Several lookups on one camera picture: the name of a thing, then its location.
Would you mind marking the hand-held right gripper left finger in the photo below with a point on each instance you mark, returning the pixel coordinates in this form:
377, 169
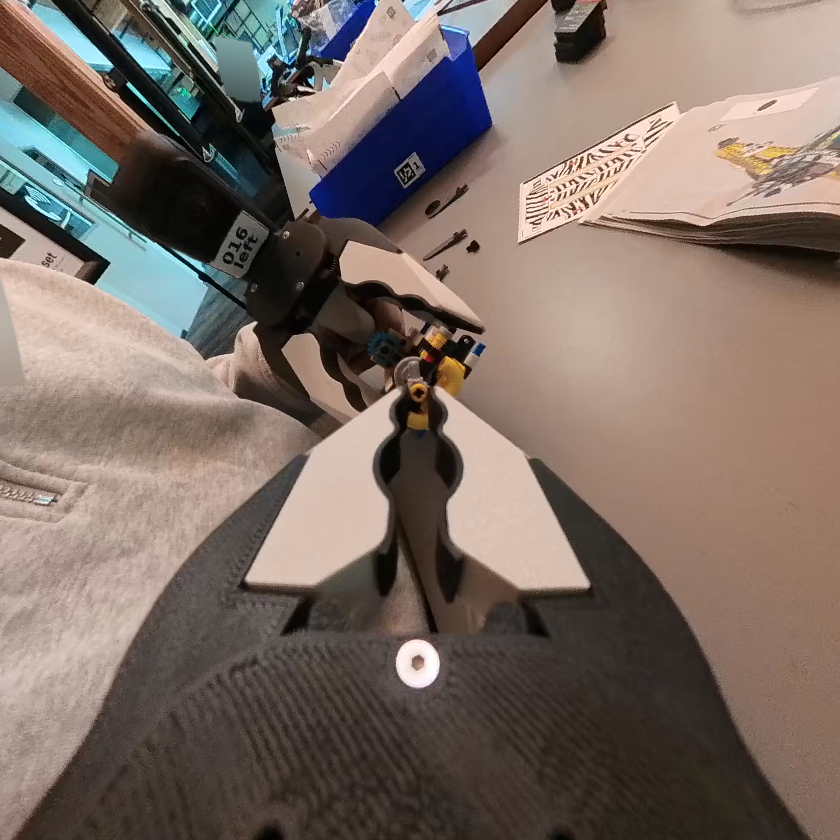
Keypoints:
321, 525

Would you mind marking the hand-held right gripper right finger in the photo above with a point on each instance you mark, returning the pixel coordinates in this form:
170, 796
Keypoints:
512, 525

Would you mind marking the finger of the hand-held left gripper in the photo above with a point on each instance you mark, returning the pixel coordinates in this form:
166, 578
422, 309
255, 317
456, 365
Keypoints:
321, 374
407, 279

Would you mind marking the yellow and black lego assembly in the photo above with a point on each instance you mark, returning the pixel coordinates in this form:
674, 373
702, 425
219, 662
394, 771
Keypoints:
449, 371

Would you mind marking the person's left forearm grey sleeve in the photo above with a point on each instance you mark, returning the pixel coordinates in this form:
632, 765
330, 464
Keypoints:
262, 374

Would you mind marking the black lego axle piece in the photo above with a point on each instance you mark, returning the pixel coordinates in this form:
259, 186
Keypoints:
446, 244

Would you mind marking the long black lego piece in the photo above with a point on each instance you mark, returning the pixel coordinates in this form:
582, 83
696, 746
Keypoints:
446, 200

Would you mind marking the lego instruction booklet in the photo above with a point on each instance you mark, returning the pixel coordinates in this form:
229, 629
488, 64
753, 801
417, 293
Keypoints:
741, 177

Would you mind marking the person's left hand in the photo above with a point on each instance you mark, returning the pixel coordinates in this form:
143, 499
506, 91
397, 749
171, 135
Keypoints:
386, 313

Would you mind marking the blue plastic bin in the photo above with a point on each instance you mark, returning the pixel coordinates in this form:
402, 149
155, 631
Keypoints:
426, 124

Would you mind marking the person's grey hoodie torso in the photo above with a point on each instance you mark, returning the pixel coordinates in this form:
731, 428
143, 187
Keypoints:
118, 492

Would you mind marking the zebra striped sticker sheet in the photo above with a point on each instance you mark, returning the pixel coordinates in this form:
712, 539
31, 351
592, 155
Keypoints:
590, 177

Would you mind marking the white paper bags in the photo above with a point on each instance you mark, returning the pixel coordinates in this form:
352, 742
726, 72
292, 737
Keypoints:
367, 72

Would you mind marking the black framed sign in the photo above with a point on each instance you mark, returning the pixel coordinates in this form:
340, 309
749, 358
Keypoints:
52, 253

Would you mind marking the wooden beam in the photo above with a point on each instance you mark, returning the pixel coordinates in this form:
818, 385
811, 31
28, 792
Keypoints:
59, 72

